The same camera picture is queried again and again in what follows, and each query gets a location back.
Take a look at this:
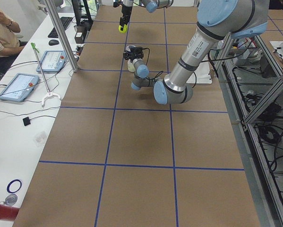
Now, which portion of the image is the round metal disc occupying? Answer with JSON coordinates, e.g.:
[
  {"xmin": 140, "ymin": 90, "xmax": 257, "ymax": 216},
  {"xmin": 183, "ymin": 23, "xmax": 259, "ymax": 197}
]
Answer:
[{"xmin": 0, "ymin": 193, "xmax": 18, "ymax": 206}]

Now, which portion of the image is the black keyboard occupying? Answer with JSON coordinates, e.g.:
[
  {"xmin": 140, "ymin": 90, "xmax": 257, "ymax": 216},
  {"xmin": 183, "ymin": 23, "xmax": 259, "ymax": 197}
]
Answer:
[{"xmin": 47, "ymin": 16, "xmax": 74, "ymax": 39}]

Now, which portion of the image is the white blue tennis ball can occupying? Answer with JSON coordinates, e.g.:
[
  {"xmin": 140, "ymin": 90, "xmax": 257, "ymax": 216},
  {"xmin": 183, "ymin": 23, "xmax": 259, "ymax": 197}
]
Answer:
[{"xmin": 126, "ymin": 45, "xmax": 135, "ymax": 72}]

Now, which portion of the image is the near teach pendant tablet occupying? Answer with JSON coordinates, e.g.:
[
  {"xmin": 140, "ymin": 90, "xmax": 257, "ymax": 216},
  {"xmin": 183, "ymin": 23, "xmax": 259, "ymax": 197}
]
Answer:
[{"xmin": 0, "ymin": 73, "xmax": 40, "ymax": 102}]

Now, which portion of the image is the teach pendant tablet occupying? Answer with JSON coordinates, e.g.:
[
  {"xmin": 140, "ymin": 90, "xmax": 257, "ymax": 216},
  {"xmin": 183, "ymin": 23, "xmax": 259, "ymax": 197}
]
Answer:
[
  {"xmin": 0, "ymin": 73, "xmax": 40, "ymax": 102},
  {"xmin": 40, "ymin": 50, "xmax": 67, "ymax": 73}
]

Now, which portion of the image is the seated person beige shirt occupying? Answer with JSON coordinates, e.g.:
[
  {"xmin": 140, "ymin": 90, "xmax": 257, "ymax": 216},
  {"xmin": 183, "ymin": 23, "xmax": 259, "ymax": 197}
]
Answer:
[{"xmin": 0, "ymin": 9, "xmax": 25, "ymax": 74}]

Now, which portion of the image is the black computer mouse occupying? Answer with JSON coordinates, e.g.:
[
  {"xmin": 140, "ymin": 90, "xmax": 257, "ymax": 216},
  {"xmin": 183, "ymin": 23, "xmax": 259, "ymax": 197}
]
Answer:
[{"xmin": 48, "ymin": 39, "xmax": 59, "ymax": 46}]

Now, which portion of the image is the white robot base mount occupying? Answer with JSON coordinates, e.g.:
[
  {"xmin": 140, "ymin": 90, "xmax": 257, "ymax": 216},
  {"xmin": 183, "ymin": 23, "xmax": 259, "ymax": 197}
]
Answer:
[{"xmin": 188, "ymin": 64, "xmax": 212, "ymax": 84}]

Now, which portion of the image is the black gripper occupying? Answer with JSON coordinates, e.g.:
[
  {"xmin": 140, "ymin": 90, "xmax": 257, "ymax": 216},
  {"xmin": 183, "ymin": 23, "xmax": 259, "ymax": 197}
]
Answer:
[
  {"xmin": 120, "ymin": 5, "xmax": 132, "ymax": 26},
  {"xmin": 123, "ymin": 52, "xmax": 144, "ymax": 61}
]

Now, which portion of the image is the red cylinder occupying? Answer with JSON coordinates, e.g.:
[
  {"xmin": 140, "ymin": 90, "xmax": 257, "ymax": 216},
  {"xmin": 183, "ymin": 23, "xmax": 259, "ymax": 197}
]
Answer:
[{"xmin": 0, "ymin": 204, "xmax": 20, "ymax": 221}]

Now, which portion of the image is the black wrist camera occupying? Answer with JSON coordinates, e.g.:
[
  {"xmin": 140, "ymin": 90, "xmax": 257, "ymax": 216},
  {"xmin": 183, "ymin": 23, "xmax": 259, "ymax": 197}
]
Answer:
[
  {"xmin": 125, "ymin": 45, "xmax": 143, "ymax": 54},
  {"xmin": 113, "ymin": 0, "xmax": 122, "ymax": 8}
]

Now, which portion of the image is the reacher grabber tool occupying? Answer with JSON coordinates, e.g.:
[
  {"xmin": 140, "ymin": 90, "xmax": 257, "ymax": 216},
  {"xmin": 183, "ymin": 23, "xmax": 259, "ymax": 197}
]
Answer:
[{"xmin": 30, "ymin": 43, "xmax": 61, "ymax": 107}]

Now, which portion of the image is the black box with label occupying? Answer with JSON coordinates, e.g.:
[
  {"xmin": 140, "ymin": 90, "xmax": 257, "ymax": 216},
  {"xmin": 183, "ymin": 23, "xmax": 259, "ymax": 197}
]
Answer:
[{"xmin": 75, "ymin": 26, "xmax": 87, "ymax": 44}]

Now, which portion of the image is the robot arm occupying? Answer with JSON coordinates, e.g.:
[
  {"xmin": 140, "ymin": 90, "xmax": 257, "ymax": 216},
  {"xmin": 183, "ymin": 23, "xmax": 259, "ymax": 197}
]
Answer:
[
  {"xmin": 113, "ymin": 0, "xmax": 173, "ymax": 33},
  {"xmin": 123, "ymin": 0, "xmax": 269, "ymax": 105}
]

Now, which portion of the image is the black monitor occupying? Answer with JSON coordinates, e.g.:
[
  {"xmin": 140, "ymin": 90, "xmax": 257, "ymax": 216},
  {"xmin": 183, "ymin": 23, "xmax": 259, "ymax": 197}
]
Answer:
[{"xmin": 71, "ymin": 0, "xmax": 93, "ymax": 30}]

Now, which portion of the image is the small black square pad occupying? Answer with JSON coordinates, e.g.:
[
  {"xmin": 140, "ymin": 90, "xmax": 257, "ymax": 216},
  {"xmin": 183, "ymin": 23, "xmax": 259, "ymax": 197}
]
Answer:
[{"xmin": 22, "ymin": 116, "xmax": 31, "ymax": 126}]

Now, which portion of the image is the far teach pendant tablet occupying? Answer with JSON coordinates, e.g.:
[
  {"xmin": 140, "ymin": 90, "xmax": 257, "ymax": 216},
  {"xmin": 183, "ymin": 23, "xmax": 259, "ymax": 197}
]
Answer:
[{"xmin": 40, "ymin": 50, "xmax": 67, "ymax": 73}]

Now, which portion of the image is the yellow tennis ball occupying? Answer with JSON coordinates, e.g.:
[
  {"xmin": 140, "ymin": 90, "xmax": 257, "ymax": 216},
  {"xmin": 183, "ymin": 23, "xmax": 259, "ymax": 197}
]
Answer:
[{"xmin": 118, "ymin": 24, "xmax": 128, "ymax": 34}]

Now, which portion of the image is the blue tape ring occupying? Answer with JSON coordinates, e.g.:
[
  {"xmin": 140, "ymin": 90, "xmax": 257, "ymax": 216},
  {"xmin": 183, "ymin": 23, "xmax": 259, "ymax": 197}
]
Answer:
[{"xmin": 7, "ymin": 179, "xmax": 23, "ymax": 194}]

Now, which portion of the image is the aluminium frame post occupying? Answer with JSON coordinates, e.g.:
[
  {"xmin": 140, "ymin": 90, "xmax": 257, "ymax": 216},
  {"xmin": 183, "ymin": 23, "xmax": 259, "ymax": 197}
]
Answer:
[{"xmin": 44, "ymin": 0, "xmax": 78, "ymax": 72}]

